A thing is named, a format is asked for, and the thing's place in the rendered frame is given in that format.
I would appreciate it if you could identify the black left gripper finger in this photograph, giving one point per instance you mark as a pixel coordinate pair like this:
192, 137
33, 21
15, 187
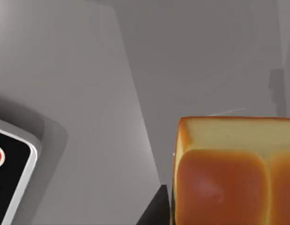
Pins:
158, 211

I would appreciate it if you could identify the brown bread loaf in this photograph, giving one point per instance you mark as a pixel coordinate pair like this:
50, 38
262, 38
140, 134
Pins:
233, 178

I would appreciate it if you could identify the black and silver remote control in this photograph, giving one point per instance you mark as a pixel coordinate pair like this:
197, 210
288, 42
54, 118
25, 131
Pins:
11, 178

